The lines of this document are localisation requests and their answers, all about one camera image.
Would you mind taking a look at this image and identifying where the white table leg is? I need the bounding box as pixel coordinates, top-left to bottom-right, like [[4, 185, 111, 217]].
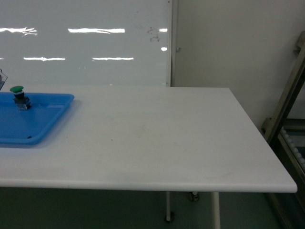
[[164, 191, 175, 223], [211, 192, 221, 229]]

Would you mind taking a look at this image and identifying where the blue plastic tray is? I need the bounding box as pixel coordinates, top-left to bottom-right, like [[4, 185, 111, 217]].
[[0, 92, 74, 145]]

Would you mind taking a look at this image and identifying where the white glossy back panel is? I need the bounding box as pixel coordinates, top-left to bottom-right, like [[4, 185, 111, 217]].
[[0, 0, 172, 90]]

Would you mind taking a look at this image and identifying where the metal roller rack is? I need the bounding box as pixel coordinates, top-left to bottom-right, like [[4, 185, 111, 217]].
[[261, 31, 305, 229]]

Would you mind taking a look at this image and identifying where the green push button switch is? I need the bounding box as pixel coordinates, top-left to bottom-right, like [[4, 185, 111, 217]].
[[10, 85, 32, 110]]

